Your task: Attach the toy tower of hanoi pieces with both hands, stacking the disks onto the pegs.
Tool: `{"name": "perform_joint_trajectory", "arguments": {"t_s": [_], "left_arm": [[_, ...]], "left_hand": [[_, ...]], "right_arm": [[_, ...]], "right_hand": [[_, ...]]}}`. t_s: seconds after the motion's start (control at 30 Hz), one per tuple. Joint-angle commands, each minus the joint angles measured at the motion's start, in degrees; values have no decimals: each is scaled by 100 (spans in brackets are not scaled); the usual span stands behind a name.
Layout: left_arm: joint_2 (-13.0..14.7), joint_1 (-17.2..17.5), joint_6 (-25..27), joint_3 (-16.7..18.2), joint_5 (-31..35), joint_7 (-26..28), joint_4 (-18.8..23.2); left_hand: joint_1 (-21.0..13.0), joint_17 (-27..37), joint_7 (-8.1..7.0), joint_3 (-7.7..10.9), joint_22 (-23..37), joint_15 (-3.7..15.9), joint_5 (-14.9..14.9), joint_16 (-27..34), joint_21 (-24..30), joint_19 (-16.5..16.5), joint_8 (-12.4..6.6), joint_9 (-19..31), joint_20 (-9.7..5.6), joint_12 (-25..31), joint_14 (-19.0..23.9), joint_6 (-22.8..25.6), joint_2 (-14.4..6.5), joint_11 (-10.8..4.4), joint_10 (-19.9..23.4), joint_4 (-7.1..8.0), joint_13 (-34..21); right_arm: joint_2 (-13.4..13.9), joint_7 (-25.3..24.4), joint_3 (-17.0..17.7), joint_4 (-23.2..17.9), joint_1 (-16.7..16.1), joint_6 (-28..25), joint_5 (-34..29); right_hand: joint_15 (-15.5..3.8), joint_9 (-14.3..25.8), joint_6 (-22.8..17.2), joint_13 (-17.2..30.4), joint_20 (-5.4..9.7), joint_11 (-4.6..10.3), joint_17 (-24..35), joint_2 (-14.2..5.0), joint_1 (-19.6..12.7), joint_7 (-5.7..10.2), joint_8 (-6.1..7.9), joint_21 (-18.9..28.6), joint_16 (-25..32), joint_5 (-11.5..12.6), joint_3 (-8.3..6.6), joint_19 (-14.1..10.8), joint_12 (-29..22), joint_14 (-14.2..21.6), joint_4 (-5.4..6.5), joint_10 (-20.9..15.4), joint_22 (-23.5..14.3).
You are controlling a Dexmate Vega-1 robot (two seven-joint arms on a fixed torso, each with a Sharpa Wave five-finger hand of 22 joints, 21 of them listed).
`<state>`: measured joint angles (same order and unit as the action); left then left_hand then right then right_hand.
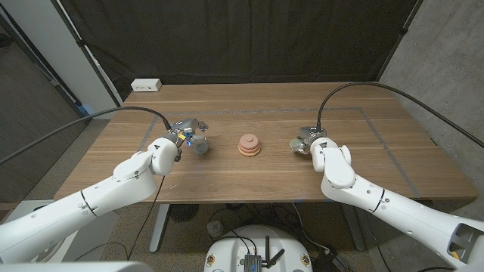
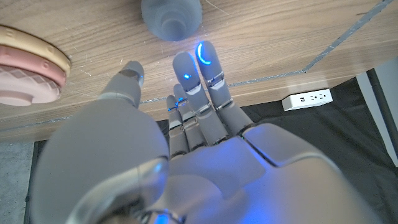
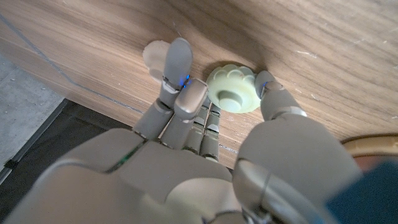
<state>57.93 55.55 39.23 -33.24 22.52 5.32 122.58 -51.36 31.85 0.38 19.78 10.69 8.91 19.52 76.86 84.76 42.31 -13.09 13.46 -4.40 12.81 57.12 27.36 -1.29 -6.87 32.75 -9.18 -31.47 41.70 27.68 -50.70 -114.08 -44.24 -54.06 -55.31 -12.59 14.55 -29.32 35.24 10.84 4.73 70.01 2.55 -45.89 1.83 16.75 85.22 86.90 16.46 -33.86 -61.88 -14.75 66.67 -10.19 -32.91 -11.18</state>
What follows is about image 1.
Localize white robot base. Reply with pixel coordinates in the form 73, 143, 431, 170
203, 225, 313, 272

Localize black floor fan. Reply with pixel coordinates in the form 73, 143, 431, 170
169, 203, 200, 223

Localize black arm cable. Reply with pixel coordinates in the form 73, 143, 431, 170
0, 106, 173, 165
316, 82, 484, 149

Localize black backdrop cloth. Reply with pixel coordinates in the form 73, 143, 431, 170
58, 0, 423, 101

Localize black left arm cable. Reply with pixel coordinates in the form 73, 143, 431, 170
0, 106, 173, 165

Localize thin black hanging cable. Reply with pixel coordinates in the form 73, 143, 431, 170
128, 175, 166, 261

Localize black floor power adapter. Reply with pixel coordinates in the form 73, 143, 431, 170
313, 249, 349, 272

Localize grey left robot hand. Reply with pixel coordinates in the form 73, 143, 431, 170
164, 118, 209, 148

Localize white floor cable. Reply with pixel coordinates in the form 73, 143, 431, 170
291, 202, 330, 253

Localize grey table leg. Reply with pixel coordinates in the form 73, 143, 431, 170
148, 203, 171, 254
340, 202, 366, 252

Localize white power strip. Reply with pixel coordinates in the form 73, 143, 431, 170
130, 78, 163, 93

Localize grey round floor object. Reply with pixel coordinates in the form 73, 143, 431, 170
206, 220, 225, 238

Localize grey box with antennas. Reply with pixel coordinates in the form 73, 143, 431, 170
244, 236, 285, 272

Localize black backdrop stand pole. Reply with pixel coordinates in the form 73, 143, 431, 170
376, 0, 424, 81
50, 0, 125, 107

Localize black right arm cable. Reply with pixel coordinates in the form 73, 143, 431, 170
316, 82, 484, 149

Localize pale pink toy disk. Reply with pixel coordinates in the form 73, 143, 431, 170
240, 133, 260, 149

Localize grey toy disk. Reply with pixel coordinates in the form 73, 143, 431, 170
192, 138, 210, 156

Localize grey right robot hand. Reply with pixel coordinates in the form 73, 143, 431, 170
289, 126, 328, 156

